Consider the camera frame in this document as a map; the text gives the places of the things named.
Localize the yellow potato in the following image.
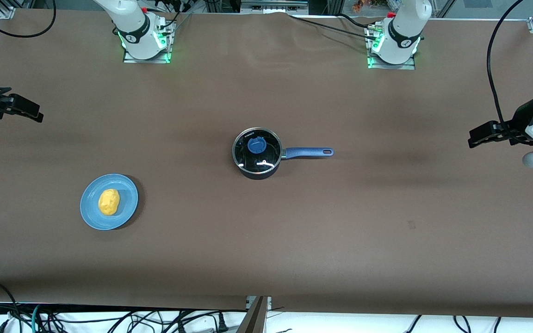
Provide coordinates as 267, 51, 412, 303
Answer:
98, 188, 121, 216

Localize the glass lid with blue knob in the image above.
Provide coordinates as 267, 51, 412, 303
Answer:
233, 128, 282, 170

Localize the blue round plate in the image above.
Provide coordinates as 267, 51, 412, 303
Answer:
80, 174, 139, 230

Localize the brown table cover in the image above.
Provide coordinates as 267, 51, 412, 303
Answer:
0, 9, 533, 320

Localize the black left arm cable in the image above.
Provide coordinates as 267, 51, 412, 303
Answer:
487, 0, 526, 126

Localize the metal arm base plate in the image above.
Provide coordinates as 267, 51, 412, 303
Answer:
122, 18, 173, 64
367, 23, 416, 70

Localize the black pot with blue handle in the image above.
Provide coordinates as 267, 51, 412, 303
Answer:
232, 127, 335, 180

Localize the aluminium frame rail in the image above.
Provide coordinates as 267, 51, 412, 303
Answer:
241, 0, 309, 13

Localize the metal frame post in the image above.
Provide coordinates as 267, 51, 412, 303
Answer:
236, 296, 272, 333

